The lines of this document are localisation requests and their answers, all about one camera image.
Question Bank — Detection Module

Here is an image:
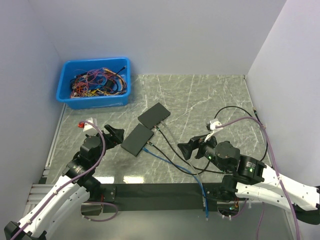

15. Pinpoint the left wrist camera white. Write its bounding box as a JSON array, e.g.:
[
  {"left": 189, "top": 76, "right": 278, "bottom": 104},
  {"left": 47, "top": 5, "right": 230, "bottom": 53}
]
[{"left": 77, "top": 117, "right": 98, "bottom": 135}]

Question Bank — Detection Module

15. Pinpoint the long black ethernet cable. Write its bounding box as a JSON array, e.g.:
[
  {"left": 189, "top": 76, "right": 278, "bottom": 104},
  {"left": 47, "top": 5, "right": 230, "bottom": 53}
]
[{"left": 153, "top": 105, "right": 269, "bottom": 173}]

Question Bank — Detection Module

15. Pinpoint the black ethernet cable short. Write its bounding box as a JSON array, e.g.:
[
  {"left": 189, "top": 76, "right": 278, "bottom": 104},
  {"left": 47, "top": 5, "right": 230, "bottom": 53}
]
[{"left": 147, "top": 141, "right": 226, "bottom": 175}]

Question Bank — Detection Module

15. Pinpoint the blue plastic bin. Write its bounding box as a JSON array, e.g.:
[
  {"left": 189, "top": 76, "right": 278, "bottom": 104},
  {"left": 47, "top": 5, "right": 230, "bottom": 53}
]
[{"left": 56, "top": 57, "right": 131, "bottom": 110}]

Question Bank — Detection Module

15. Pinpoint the blue ethernet cable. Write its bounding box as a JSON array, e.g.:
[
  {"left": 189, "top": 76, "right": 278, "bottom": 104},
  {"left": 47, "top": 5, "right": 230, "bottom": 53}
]
[{"left": 142, "top": 147, "right": 211, "bottom": 221}]

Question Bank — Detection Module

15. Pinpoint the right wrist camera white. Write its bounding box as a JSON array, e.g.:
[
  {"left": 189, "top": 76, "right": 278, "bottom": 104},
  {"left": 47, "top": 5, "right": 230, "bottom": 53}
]
[{"left": 204, "top": 118, "right": 223, "bottom": 142}]

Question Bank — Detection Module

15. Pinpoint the aluminium rail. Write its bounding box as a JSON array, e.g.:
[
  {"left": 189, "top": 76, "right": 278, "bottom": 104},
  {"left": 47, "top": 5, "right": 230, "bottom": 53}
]
[{"left": 26, "top": 183, "right": 292, "bottom": 205}]

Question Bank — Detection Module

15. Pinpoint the grey ethernet cable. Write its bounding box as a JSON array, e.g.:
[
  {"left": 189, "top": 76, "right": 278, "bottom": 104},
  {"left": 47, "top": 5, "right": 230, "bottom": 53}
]
[{"left": 160, "top": 121, "right": 208, "bottom": 208}]

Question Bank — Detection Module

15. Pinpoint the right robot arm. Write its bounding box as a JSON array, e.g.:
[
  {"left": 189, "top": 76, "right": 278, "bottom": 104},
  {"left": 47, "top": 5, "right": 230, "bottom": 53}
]
[{"left": 177, "top": 135, "right": 320, "bottom": 225}]

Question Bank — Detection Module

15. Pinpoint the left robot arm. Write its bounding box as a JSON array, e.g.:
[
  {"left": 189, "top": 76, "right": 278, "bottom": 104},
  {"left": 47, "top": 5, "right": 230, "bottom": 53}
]
[{"left": 4, "top": 124, "right": 125, "bottom": 240}]

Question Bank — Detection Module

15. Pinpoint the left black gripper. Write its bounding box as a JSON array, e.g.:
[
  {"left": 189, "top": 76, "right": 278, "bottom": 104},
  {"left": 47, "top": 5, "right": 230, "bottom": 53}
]
[{"left": 86, "top": 124, "right": 124, "bottom": 167}]

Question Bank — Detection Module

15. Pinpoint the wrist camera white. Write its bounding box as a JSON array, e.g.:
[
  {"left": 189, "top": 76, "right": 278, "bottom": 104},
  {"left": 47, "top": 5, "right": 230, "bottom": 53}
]
[
  {"left": 77, "top": 117, "right": 98, "bottom": 135},
  {"left": 204, "top": 118, "right": 223, "bottom": 142}
]

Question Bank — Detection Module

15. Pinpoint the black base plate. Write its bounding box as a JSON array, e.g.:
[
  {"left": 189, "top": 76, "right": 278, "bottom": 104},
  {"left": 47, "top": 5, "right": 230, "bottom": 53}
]
[{"left": 98, "top": 182, "right": 250, "bottom": 217}]

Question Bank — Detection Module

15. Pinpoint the black network switch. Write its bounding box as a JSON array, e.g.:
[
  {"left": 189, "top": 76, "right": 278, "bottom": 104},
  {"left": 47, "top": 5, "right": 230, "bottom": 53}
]
[
  {"left": 121, "top": 123, "right": 154, "bottom": 157},
  {"left": 137, "top": 102, "right": 171, "bottom": 130}
]

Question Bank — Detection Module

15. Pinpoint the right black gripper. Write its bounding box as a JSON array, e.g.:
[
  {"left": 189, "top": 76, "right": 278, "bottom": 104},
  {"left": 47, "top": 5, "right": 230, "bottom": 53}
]
[{"left": 176, "top": 130, "right": 228, "bottom": 173}]

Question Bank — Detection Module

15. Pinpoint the tangled coloured wires bundle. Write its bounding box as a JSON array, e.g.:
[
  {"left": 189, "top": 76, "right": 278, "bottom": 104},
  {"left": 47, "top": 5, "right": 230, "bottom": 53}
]
[{"left": 68, "top": 66, "right": 128, "bottom": 99}]

